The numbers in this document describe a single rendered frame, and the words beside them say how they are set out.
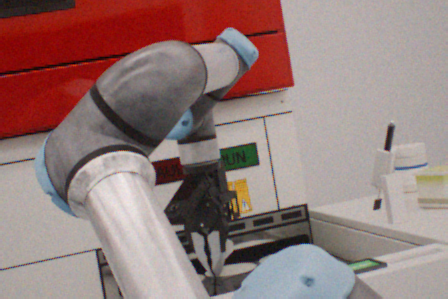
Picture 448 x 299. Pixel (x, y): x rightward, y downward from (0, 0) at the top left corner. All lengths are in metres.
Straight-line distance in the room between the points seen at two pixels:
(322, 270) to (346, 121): 2.73
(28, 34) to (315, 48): 1.96
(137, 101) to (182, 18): 0.66
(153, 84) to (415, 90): 2.63
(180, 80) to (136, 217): 0.20
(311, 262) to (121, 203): 0.31
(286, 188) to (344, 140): 1.69
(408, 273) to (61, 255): 0.75
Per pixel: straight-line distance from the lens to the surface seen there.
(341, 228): 1.73
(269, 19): 1.81
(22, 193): 1.75
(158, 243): 1.01
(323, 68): 3.51
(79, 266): 1.77
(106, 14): 1.72
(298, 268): 0.83
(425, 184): 1.67
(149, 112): 1.11
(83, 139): 1.13
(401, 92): 3.65
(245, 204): 1.83
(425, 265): 1.29
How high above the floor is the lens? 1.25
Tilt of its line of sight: 3 degrees down
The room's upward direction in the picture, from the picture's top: 10 degrees counter-clockwise
